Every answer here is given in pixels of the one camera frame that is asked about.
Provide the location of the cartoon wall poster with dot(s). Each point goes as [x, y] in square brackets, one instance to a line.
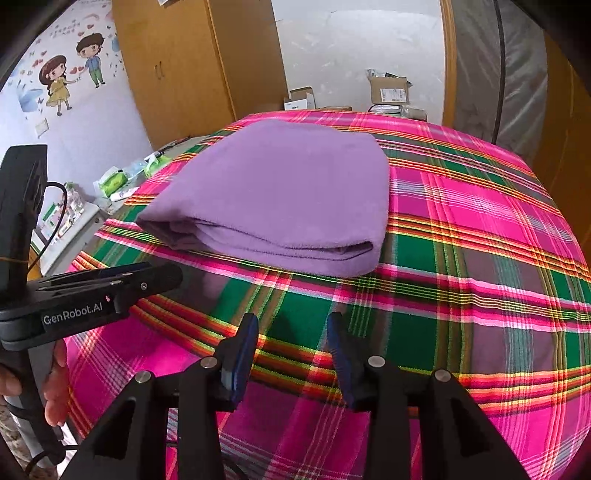
[57, 83]

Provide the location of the plastic-covered doorway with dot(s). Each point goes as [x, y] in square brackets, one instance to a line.
[489, 69]

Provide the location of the white wall socket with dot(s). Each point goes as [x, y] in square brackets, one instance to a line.
[42, 128]

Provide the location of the purple fleece cloth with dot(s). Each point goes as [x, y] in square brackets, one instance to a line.
[277, 194]

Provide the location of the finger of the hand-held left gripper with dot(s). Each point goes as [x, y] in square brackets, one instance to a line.
[152, 281]
[74, 279]

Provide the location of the white cardboard box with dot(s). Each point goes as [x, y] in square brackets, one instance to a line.
[302, 98]

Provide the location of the brown labelled cardboard box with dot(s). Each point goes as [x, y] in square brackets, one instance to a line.
[390, 91]

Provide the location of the grey plastic bags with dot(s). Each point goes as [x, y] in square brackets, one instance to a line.
[385, 73]

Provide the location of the green tissue pack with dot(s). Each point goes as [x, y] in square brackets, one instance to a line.
[157, 165]
[113, 182]

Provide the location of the pink plaid bed sheet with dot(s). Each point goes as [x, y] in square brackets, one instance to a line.
[461, 230]

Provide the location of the wooden door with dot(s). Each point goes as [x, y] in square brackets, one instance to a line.
[568, 138]

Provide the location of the bedside table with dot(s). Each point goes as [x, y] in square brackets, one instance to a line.
[83, 230]

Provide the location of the person's left hand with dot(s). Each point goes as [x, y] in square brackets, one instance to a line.
[57, 383]

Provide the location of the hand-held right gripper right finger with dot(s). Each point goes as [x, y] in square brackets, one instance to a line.
[339, 362]

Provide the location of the wooden wardrobe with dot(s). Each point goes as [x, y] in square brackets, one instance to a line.
[184, 60]

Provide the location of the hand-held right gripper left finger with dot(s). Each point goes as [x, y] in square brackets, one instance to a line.
[242, 362]

